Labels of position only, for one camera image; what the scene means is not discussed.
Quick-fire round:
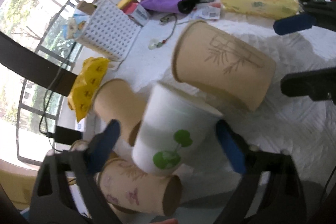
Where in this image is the yellow snack packet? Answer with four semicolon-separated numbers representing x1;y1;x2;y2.
67;57;110;122

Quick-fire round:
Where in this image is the large brown bamboo paper cup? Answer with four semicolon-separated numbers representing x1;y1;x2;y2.
171;20;276;111

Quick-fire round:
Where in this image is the white embossed table cloth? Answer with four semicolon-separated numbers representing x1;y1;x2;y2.
56;0;336;224

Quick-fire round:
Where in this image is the small plain brown paper cup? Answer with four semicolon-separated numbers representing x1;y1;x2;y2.
93;79;146;147

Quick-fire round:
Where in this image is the black power adapter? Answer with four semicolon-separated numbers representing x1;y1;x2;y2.
46;126;83;145

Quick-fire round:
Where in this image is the red string jade pendant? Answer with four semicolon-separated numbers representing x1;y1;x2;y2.
148;13;178;50

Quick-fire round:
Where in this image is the white perforated plastic basket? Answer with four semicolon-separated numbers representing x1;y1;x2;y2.
75;0;141;62

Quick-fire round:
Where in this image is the brown cup with pink flowers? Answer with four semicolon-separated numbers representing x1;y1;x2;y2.
97;157;182;216

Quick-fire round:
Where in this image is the red and white small box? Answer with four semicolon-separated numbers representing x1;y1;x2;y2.
122;2;150;27

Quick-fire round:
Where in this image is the white cup with green tree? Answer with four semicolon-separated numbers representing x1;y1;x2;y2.
131;82;223;176

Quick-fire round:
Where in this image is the blister pill pack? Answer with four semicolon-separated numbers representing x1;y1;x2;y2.
190;2;222;20

